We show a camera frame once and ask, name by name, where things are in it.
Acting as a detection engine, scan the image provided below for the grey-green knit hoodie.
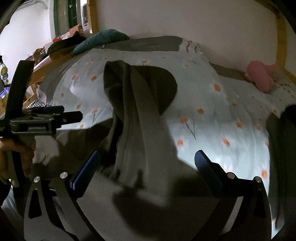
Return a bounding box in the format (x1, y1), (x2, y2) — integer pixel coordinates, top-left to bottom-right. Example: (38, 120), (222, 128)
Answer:
(37, 61), (236, 240)

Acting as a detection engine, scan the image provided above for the person's left hand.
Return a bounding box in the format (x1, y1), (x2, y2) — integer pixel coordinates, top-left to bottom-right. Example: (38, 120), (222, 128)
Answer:
(0, 137), (36, 184)

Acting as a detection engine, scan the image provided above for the light blue floral duvet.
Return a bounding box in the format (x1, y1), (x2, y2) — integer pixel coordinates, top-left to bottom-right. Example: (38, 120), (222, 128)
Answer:
(38, 48), (295, 190)

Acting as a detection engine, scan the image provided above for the teal pillow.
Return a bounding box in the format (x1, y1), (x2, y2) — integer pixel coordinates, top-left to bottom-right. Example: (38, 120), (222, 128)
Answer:
(71, 29), (130, 56)

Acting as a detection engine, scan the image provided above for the pink plush toy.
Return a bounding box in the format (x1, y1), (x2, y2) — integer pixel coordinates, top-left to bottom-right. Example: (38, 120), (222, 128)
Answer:
(245, 60), (278, 93)

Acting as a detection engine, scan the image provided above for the checkered bed sheet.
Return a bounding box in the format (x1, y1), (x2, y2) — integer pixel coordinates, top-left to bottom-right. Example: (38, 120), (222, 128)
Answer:
(209, 62), (245, 81)

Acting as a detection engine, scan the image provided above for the grey blanket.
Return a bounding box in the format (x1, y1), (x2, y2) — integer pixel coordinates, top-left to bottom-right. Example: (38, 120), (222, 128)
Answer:
(98, 36), (202, 54)

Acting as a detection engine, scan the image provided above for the wooden bunk bed frame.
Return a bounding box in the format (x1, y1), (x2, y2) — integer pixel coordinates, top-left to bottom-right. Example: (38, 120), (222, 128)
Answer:
(29, 14), (295, 118)

